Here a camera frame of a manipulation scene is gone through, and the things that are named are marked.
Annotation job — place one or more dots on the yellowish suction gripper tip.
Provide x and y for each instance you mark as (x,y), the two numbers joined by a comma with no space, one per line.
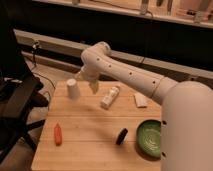
(94,86)

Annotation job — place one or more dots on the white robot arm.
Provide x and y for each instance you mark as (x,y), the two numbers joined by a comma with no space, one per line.
(186,109)

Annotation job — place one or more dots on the white plastic bottle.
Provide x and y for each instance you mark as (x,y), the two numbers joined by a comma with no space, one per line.
(109,98)

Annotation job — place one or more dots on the orange carrot toy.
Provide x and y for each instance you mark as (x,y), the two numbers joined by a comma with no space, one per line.
(57,135)

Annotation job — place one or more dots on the green bowl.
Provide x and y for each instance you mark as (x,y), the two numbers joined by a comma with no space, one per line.
(148,138)

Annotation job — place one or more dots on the black office chair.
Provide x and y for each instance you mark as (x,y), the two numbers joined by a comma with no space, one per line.
(19,94)

